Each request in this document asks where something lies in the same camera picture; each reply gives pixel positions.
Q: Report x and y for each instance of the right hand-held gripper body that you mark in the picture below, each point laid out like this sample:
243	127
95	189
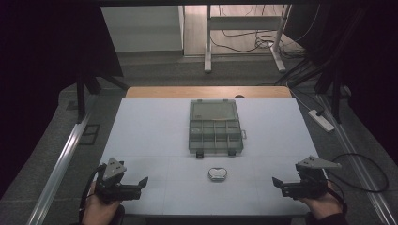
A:
305	182

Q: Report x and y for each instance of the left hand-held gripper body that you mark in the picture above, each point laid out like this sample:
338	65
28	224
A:
117	184

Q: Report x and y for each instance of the small silver heart-shaped tin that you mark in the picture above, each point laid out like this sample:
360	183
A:
217	174

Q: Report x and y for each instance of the clear plastic compartment box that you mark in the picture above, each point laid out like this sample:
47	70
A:
215	126

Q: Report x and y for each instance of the person's right hand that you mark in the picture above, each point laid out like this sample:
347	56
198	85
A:
324	206

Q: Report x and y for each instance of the person's left hand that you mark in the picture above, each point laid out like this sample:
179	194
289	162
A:
99	210

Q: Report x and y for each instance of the white power strip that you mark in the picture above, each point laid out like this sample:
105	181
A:
321	120

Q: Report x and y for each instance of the white mat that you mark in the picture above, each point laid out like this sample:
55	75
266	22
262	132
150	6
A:
206	156

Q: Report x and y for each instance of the black stand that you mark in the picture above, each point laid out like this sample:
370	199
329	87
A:
94	81
331	78

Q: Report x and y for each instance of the wooden table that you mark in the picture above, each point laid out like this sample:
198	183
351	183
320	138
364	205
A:
206	92

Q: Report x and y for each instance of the white cabinet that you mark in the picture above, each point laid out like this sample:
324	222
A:
142	29

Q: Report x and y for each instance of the aluminium rail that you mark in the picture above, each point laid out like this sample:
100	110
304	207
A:
58	175
356	156

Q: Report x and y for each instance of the white metal desk frame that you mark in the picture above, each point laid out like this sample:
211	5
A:
244	34

